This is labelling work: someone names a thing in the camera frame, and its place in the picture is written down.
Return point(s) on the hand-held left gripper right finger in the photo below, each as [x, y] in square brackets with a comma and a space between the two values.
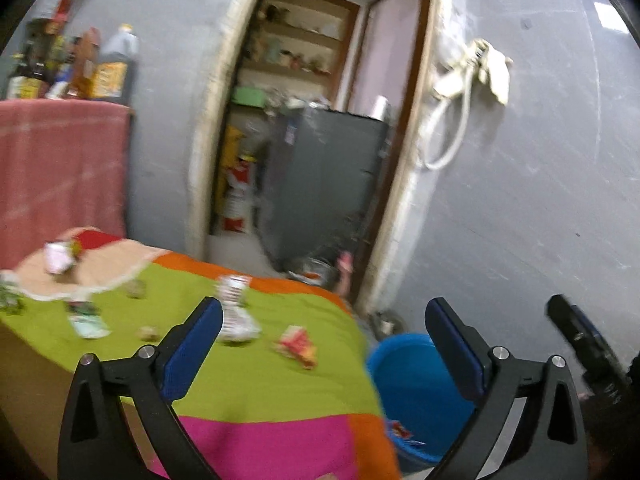
[455, 347]

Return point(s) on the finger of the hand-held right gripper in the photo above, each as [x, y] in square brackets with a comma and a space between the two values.
[570, 322]

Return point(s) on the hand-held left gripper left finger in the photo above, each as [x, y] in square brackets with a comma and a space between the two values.
[192, 347]

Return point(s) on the small brown ball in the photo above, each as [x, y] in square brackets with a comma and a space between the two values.
[149, 333]

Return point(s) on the blue plastic bucket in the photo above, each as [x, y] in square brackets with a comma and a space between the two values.
[415, 375]

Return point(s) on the white striped snack wrapper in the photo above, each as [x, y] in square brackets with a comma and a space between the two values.
[234, 312]

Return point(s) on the red wrapper with white edge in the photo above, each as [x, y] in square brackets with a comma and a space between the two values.
[401, 432]

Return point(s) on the red and yellow wrapper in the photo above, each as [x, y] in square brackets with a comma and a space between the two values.
[297, 346]

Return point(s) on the pale green wrapper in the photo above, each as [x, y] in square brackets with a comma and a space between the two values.
[89, 324]

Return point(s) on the white pink wrapper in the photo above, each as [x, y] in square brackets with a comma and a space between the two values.
[57, 256]

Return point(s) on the person's left hand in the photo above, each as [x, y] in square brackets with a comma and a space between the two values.
[328, 477]

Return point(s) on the multicolour patchwork cloth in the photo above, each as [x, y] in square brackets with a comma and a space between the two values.
[250, 385]

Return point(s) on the pink plastic object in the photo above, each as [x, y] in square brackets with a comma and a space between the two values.
[345, 267]

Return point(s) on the metal pot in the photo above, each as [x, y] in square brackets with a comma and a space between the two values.
[314, 269]

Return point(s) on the red and white sack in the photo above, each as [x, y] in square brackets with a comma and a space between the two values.
[237, 195]

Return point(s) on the yellow bag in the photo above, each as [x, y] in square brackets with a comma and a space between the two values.
[231, 146]

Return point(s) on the grey washing machine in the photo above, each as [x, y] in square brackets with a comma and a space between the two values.
[325, 185]

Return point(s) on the pink checked cloth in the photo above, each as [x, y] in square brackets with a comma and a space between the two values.
[60, 170]

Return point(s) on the white roll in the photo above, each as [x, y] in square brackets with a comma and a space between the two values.
[380, 108]

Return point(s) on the green box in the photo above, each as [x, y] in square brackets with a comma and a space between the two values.
[247, 97]

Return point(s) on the white rubber gloves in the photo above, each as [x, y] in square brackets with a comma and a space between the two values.
[492, 67]

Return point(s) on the large dark oil jug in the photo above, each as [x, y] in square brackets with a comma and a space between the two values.
[117, 67]

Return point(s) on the dark glass bottle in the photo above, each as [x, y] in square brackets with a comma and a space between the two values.
[30, 72]

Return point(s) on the wooden wall shelf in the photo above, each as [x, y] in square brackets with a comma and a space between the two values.
[305, 35]

